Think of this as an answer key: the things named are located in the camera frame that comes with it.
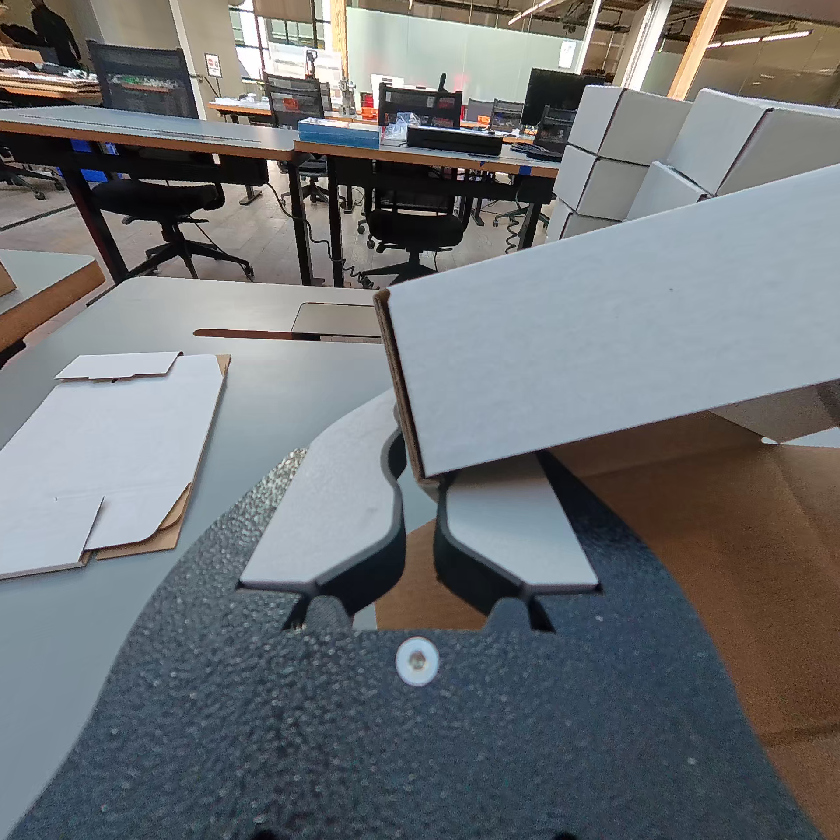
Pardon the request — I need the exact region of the white mailer box brown inside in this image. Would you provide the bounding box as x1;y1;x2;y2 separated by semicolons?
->
373;164;840;840

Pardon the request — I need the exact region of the wooden column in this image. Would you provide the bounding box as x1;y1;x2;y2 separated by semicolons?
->
668;0;729;99

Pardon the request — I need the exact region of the blue flat box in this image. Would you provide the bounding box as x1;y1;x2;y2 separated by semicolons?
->
297;117;382;148

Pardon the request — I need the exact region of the folded white cardboard box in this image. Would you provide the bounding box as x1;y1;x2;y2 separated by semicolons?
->
666;88;840;198
545;197;634;244
567;85;693;166
626;161;713;224
554;144;652;221

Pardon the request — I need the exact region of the grey desk with wood edge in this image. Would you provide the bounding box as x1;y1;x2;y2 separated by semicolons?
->
292;134;559;290

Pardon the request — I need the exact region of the long grey office desk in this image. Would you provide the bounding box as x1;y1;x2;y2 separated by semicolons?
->
0;105;299;286

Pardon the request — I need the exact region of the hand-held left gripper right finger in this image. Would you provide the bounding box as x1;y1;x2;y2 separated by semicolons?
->
432;453;601;618

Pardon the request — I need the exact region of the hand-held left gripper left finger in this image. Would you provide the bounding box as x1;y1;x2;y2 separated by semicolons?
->
238;388;408;619

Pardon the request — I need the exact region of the black coiled cable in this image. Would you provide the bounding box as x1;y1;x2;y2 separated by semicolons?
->
298;217;378;290

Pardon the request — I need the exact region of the flat white cardboard sheet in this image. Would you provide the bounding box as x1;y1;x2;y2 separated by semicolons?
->
0;351;227;581

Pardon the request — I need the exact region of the black computer monitor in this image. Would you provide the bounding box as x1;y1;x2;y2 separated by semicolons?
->
521;67;608;132

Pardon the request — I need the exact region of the black flat device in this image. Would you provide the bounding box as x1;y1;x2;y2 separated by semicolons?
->
406;125;505;158

